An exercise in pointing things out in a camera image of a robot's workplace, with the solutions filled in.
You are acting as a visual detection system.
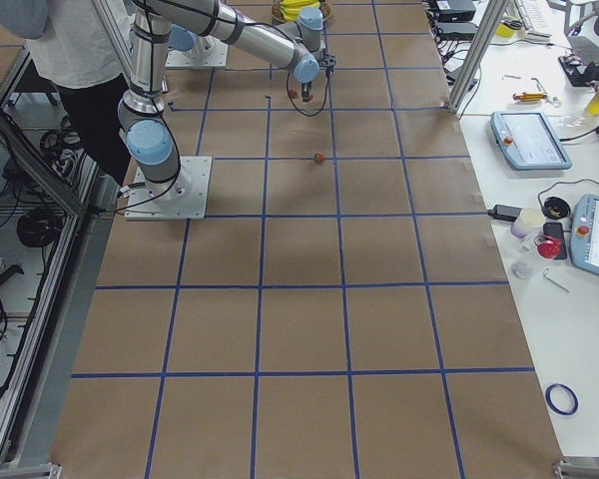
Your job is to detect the yellow handled tool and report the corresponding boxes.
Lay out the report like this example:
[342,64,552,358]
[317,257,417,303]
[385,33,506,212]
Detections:
[512,92,547,103]

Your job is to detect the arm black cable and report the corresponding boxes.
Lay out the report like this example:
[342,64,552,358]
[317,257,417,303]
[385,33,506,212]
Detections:
[285,49,330,119]

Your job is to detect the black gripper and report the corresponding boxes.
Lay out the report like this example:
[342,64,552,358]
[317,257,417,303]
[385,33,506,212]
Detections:
[299,49,336,102]

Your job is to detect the lower teach pendant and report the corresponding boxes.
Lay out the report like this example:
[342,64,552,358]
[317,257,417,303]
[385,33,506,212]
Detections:
[569,194,599,275]

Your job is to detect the black smartphone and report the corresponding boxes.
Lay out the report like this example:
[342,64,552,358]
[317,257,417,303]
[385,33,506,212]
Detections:
[543,222,568,260]

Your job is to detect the white cup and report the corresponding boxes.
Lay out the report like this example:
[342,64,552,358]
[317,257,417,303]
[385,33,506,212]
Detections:
[510,208,545,239]

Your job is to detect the person in white shirt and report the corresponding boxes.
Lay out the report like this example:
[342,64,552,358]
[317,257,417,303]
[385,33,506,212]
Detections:
[0,0,131,186]

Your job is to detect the coiled black cable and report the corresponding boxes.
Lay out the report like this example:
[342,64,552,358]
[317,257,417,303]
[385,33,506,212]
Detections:
[15,207,64,249]

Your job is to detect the aluminium corner post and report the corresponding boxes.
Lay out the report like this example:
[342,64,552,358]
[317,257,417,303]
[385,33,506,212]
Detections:
[445,0,508,114]

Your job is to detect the silver hex key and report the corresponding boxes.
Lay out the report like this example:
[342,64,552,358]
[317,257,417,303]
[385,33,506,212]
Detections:
[542,268,570,293]

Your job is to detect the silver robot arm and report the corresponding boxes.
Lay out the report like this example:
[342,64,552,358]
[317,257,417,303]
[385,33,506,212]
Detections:
[118,1,335,207]

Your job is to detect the black power brick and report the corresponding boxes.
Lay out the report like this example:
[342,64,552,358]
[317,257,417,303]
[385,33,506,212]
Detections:
[487,205,521,223]

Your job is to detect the woven wicker basket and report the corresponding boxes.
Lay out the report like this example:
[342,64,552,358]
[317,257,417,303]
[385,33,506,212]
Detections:
[271,2,333,25]

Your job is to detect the upper teach pendant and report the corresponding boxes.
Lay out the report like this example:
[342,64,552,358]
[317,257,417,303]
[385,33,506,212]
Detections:
[490,111,572,171]

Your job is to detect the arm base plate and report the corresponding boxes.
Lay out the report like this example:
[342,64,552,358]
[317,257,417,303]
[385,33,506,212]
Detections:
[122,156,213,221]
[166,37,229,70]

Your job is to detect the blue tape roll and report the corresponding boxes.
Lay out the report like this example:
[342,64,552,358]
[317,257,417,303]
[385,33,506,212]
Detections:
[544,383,579,417]

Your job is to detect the teach pendant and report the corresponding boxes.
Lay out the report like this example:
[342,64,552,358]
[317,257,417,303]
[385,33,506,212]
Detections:
[569,194,599,275]
[490,111,572,171]

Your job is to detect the red round object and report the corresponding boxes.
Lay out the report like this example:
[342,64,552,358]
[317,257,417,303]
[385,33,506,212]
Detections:
[533,235,563,259]

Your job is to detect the yellow banana bunch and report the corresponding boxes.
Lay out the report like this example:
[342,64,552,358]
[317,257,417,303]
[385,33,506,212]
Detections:
[271,0,321,22]

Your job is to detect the black small bowl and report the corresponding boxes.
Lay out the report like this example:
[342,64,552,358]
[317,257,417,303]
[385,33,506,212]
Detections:
[541,197,571,221]

